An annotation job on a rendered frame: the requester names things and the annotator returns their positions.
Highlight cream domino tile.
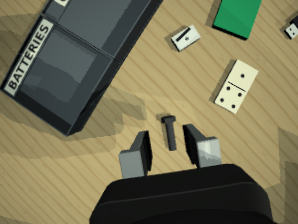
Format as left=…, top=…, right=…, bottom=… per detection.
left=213, top=59, right=258, bottom=114

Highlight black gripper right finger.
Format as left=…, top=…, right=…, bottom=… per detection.
left=182, top=123, right=222, bottom=168

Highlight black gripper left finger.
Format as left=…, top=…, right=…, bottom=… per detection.
left=118, top=130, right=153, bottom=179

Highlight black usb stick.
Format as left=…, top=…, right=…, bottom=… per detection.
left=284, top=16, right=298, bottom=40

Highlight dark grey rack of labelled bins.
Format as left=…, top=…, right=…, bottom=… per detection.
left=0, top=0, right=163, bottom=137

